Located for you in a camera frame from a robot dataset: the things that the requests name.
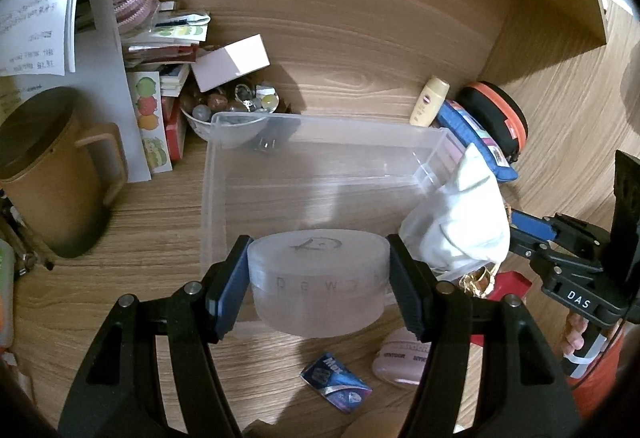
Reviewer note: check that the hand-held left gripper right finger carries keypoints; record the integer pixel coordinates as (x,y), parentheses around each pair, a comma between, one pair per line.
(406,290)

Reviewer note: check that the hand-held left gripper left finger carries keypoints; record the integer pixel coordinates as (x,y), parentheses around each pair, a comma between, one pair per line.
(232,290)

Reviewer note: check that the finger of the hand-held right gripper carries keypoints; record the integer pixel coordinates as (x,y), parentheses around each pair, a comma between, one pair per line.
(531,249)
(530,223)

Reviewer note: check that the red item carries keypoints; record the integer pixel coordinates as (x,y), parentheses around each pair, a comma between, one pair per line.
(512,285)

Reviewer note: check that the white cloth pouch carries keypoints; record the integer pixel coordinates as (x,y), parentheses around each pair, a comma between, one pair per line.
(465,213)

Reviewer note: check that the small pink case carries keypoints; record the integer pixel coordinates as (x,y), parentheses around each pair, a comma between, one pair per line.
(400,360)

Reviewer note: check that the frosted round plastic jar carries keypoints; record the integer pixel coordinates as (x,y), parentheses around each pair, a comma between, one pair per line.
(320,283)

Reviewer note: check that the blue foil packet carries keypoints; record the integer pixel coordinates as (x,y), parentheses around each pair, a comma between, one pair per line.
(335,380)

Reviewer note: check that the clear plastic storage bin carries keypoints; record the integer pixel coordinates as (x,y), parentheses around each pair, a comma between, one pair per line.
(310,178)

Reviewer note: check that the wooden desktop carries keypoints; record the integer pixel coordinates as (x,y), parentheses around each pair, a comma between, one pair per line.
(125,243)

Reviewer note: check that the person's right hand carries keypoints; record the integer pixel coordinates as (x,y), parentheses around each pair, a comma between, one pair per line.
(575,333)

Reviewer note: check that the blue pencil case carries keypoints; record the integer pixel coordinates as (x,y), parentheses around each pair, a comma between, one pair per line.
(475,138)

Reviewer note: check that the black round case orange zipper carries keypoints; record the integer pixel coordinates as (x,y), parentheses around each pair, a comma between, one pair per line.
(500,110)

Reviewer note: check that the yellow sunscreen tube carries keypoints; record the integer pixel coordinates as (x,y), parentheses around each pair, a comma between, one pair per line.
(430,100)

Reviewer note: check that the red small box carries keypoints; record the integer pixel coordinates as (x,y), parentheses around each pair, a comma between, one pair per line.
(175,133)

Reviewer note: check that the white bowl of beads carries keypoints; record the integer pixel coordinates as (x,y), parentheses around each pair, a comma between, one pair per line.
(225,110)

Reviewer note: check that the fruit picture box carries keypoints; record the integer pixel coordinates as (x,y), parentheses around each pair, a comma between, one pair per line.
(147,118)

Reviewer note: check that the brown mug with lid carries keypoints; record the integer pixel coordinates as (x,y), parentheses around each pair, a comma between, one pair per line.
(45,168)

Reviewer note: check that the orange bottle green cap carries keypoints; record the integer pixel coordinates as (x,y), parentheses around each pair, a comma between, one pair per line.
(5,298)

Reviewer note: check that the small white card box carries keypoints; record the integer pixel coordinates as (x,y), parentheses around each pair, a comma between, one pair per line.
(232,60)

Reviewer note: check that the pile of small packets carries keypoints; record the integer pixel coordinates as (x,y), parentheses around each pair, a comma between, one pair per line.
(170,38)

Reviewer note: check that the white printed paper sheets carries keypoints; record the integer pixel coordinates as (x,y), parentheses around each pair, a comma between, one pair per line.
(95,43)

